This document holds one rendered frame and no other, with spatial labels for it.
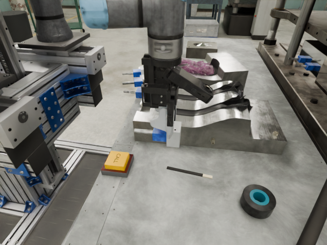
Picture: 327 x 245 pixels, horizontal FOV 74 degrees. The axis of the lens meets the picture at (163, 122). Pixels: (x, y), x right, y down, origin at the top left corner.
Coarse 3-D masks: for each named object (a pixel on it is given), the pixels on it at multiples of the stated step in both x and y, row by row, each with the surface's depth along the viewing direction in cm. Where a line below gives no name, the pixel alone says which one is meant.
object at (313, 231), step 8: (320, 192) 53; (320, 200) 51; (320, 208) 50; (312, 216) 49; (320, 216) 49; (312, 224) 48; (320, 224) 48; (304, 232) 47; (312, 232) 47; (320, 232) 47; (304, 240) 46; (312, 240) 46
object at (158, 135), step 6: (174, 126) 59; (180, 126) 59; (138, 132) 61; (144, 132) 61; (150, 132) 61; (156, 132) 59; (162, 132) 59; (174, 132) 57; (180, 132) 58; (156, 138) 59; (162, 138) 59; (174, 138) 58; (180, 138) 61; (168, 144) 60; (174, 144) 59
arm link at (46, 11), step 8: (32, 0) 85; (40, 0) 85; (48, 0) 86; (56, 0) 88; (32, 8) 88; (40, 8) 86; (48, 8) 87; (56, 8) 89; (40, 16) 88; (48, 16) 89
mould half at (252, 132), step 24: (216, 96) 80; (144, 120) 73; (192, 120) 74; (216, 120) 68; (240, 120) 66; (264, 120) 78; (192, 144) 75; (216, 144) 73; (240, 144) 72; (264, 144) 70
